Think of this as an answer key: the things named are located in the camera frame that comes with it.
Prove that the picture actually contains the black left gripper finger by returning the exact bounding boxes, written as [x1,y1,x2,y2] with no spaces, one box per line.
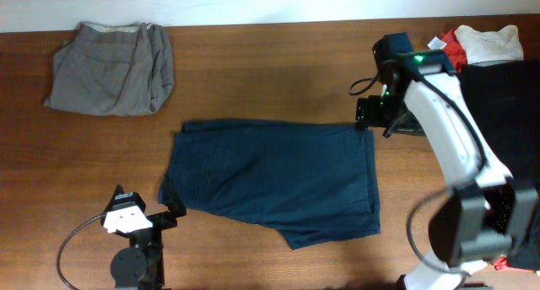
[166,201,186,218]
[104,185,124,213]

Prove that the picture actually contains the dark blue shorts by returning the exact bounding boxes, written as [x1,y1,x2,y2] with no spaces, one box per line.
[158,120,381,250]

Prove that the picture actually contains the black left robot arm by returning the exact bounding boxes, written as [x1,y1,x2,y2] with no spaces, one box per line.
[100,185,186,290]

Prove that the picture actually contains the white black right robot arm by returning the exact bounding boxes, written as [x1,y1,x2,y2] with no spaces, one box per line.
[355,32,539,289]

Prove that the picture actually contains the red garment with label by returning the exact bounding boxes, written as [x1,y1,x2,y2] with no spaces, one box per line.
[427,27,467,73]

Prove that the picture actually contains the folded grey shorts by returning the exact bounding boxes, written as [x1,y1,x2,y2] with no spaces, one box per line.
[44,22,175,116]

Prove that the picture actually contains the black garment in pile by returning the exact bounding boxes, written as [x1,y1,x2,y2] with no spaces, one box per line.
[457,59,540,272]

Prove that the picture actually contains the white cream garment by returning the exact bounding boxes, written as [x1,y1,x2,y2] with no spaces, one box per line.
[454,24,524,64]

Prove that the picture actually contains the red white garment underneath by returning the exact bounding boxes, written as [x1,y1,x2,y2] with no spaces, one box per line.
[493,256,510,271]

